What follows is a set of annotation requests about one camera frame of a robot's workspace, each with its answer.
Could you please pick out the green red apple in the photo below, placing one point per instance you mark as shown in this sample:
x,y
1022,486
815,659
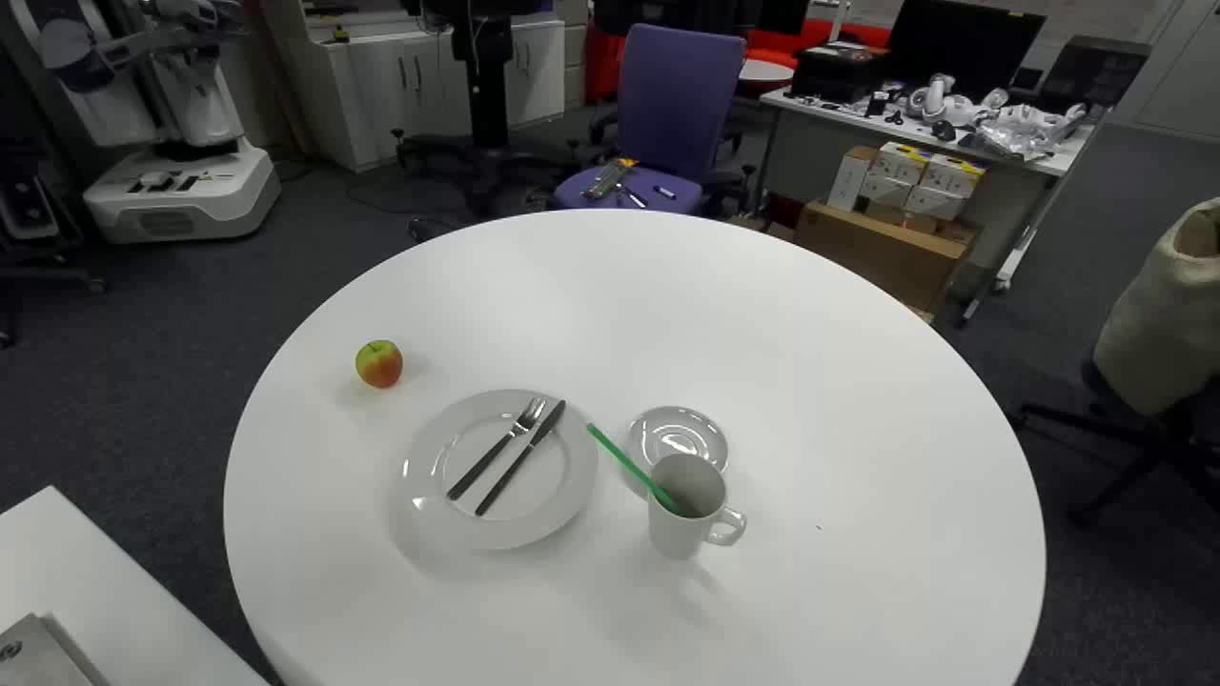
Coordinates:
x,y
380,363

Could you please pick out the purple office chair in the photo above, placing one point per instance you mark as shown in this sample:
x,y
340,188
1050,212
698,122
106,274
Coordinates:
x,y
673,100

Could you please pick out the small white saucer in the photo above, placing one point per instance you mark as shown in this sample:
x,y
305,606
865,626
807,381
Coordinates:
x,y
679,432

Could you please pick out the white cluttered desk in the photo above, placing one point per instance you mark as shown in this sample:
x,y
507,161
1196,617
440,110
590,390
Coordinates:
x,y
815,145

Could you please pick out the white robot pedestal machine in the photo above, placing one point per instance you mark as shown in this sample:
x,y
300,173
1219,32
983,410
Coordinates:
x,y
176,193

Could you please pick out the brown cardboard box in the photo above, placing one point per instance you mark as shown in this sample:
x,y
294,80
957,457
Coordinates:
x,y
881,248

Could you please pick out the green ribbed item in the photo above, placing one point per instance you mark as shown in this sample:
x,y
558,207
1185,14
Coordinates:
x,y
609,179

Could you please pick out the white mug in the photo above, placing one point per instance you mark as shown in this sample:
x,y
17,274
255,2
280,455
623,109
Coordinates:
x,y
683,516

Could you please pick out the white side table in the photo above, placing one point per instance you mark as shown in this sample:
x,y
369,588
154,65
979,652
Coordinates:
x,y
101,571

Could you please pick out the small black monitor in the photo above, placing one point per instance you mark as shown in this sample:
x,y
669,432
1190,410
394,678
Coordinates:
x,y
1097,74

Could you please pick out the large white plate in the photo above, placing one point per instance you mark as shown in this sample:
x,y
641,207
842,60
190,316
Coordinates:
x,y
496,502

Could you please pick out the gray mounting plate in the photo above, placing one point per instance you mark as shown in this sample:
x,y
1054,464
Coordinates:
x,y
41,652

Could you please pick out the beige jacket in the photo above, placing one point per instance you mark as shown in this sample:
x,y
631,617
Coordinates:
x,y
1163,316

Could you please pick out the white carton boxes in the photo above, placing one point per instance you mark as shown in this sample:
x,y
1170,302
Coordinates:
x,y
909,175

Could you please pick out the large black monitor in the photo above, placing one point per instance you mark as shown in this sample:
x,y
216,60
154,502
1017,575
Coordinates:
x,y
965,42

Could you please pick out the white cabinet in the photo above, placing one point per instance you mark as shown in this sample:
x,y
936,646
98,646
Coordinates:
x,y
383,87

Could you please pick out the green straw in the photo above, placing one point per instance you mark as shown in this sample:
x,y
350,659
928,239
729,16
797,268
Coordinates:
x,y
631,464

